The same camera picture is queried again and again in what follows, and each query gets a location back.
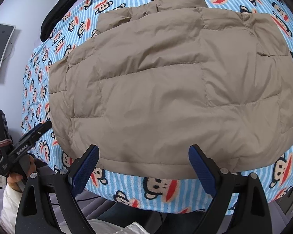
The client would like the beige puffer down jacket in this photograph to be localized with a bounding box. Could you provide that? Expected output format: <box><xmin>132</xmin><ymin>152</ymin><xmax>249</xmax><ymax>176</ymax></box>
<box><xmin>48</xmin><ymin>0</ymin><xmax>293</xmax><ymax>179</ymax></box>

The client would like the white sleeve forearm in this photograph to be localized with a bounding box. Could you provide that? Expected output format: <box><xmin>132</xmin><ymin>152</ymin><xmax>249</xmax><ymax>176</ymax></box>
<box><xmin>0</xmin><ymin>185</ymin><xmax>22</xmax><ymax>233</ymax></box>

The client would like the person's left hand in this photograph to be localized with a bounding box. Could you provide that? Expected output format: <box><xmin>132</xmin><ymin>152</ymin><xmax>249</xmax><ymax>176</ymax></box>
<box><xmin>7</xmin><ymin>155</ymin><xmax>36</xmax><ymax>193</ymax></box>

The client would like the blue striped monkey print blanket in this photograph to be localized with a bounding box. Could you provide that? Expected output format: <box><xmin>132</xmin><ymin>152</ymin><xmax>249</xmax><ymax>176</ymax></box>
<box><xmin>21</xmin><ymin>0</ymin><xmax>293</xmax><ymax>213</ymax></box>

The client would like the black folded garment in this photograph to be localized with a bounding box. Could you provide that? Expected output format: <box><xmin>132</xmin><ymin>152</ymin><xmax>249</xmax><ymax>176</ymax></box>
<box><xmin>40</xmin><ymin>0</ymin><xmax>77</xmax><ymax>42</ymax></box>

